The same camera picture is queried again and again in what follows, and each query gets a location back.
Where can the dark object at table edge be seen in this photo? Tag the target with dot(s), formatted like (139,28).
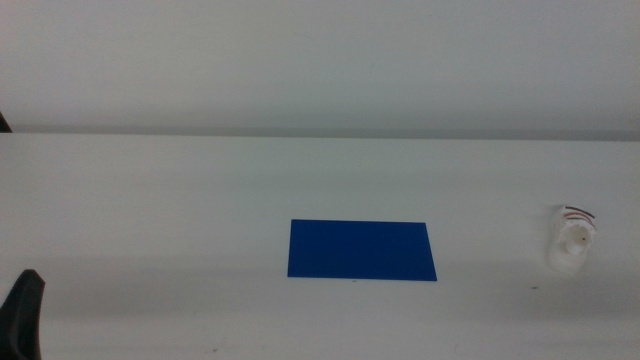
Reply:
(3,126)

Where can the blue rectangular mat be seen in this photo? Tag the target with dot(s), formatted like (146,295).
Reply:
(360,250)

